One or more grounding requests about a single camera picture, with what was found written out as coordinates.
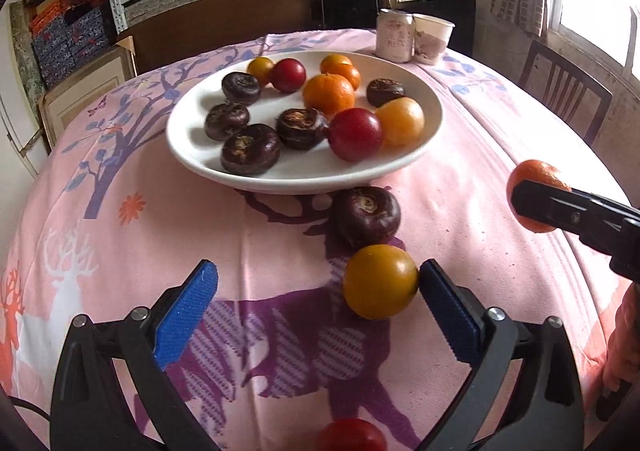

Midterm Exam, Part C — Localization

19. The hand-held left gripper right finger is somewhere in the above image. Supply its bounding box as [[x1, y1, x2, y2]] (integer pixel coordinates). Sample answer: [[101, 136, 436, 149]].
[[417, 259, 586, 451]]

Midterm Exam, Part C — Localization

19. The stack of blue floral boxes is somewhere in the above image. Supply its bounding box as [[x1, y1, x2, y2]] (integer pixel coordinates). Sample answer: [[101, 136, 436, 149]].
[[30, 6, 118, 89]]

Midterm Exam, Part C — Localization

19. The orange mandarin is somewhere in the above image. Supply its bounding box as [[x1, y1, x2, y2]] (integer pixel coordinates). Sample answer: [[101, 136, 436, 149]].
[[506, 160, 572, 233], [302, 73, 356, 117]]

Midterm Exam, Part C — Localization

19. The black glossy panel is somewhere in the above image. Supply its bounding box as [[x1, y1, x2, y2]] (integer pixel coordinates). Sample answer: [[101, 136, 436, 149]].
[[320, 0, 476, 57]]

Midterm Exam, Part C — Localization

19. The dark wooden chair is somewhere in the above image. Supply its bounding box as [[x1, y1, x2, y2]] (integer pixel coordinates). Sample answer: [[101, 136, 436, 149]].
[[517, 38, 613, 147]]

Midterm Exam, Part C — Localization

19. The black cable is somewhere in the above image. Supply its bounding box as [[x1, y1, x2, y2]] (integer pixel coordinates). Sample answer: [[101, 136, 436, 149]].
[[5, 393, 51, 424]]

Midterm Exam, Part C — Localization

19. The yellow cherry tomato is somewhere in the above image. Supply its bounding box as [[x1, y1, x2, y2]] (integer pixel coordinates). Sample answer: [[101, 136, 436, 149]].
[[342, 244, 420, 321]]

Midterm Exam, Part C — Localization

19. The green marbled board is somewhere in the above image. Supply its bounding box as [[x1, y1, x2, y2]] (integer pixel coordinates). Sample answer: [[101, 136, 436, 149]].
[[10, 0, 48, 97]]

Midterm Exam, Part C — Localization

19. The white narrow door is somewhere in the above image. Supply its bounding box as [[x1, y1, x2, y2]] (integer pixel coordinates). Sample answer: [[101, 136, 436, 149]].
[[0, 81, 51, 177]]

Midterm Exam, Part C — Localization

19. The pink deer print tablecloth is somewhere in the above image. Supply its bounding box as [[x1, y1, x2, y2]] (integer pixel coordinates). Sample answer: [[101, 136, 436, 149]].
[[0, 28, 636, 451]]

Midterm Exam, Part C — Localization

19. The small orange cherry tomato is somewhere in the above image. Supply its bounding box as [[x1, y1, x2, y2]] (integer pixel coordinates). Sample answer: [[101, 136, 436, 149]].
[[247, 57, 276, 87]]

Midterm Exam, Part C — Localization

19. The white ceramic plate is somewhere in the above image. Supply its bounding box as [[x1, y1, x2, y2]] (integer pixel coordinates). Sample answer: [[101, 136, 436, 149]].
[[166, 50, 444, 195]]

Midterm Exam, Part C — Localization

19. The dark brown wooden board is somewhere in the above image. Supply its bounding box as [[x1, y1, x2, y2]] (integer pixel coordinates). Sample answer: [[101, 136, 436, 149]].
[[117, 0, 321, 74]]

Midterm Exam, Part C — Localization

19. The beige framed panel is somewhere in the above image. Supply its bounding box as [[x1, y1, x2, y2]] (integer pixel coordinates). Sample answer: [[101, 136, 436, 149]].
[[39, 36, 138, 144]]

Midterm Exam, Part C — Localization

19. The person's right hand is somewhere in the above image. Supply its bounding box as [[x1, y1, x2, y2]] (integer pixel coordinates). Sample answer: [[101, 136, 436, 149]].
[[602, 281, 640, 391]]

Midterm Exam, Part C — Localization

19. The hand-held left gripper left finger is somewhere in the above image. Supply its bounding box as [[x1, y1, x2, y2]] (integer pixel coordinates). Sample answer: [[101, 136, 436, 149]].
[[49, 259, 223, 451]]

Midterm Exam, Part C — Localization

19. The red cherry tomato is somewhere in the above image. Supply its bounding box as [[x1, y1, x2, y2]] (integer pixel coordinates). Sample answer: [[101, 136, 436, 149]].
[[315, 418, 388, 451], [270, 58, 307, 93], [327, 108, 384, 163]]

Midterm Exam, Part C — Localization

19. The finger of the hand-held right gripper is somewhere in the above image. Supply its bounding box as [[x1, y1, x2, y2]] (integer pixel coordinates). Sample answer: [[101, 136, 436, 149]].
[[510, 178, 640, 283]]

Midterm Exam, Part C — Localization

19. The white paper cup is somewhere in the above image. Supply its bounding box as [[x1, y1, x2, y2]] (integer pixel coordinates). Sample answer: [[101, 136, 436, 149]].
[[411, 14, 456, 67]]

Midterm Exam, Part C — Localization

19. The pink drink can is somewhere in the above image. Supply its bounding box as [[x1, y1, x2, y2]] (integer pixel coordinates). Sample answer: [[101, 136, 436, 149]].
[[375, 8, 416, 63]]

